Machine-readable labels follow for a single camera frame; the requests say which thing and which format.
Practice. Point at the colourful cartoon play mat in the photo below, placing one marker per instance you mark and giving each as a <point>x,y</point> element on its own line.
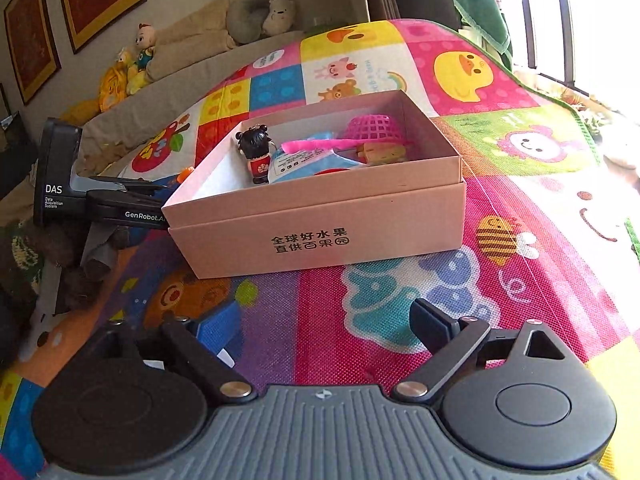
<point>400,280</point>

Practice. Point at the red gold framed picture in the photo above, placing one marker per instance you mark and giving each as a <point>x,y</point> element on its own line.
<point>100,0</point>
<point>32,30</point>

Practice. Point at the red-haired doll plush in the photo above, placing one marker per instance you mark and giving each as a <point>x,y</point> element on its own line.
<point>145,40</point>

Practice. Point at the folded beige blanket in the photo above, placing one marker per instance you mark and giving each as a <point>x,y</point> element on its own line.
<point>190,35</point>

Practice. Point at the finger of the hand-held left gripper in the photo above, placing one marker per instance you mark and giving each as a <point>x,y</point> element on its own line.
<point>130,186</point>

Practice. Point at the white rounded object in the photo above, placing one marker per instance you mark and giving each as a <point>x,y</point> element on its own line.
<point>625,152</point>

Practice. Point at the orange plastic toy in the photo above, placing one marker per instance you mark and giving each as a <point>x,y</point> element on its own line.
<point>185,175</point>

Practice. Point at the small tan block toy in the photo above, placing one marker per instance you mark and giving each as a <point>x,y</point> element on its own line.
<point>380,152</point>

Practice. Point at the black-haired doll figurine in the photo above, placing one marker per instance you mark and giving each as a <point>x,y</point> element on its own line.
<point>255,160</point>

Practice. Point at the green printed cloth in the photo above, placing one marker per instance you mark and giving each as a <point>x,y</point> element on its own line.
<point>480,10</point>

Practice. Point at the beige bear plush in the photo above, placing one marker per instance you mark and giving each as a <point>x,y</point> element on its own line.
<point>277,15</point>

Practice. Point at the yellow duck plush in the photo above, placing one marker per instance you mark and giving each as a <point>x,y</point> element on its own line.
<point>131,80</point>

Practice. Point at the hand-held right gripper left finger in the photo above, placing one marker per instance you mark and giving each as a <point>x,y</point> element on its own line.
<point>220,327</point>

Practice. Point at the yellow orange tiger plush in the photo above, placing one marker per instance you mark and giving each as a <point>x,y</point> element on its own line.
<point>112,90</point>

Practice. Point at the grey neck pillow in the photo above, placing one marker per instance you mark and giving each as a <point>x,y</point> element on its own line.
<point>242,20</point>

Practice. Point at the yellow plush toy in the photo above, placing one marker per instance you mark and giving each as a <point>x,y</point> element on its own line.
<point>82,110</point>

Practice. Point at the pink plastic basket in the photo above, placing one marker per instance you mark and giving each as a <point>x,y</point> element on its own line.
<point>372,127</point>

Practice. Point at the blue white zip bag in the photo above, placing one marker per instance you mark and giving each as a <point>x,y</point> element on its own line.
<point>305,165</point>

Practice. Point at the beige sofa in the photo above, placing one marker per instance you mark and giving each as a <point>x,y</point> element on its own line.
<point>190,80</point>

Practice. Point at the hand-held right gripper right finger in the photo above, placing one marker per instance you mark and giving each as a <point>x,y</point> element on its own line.
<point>432,327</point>

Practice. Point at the red plastic lid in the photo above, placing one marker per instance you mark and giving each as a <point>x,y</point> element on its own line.
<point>330,172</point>

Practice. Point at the dark furniture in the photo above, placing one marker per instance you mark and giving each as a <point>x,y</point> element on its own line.
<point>15,150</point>

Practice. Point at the pink cardboard box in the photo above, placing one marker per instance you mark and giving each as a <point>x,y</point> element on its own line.
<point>325,230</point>

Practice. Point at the dark window frame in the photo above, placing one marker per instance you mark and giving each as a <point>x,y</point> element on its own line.
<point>562,20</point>

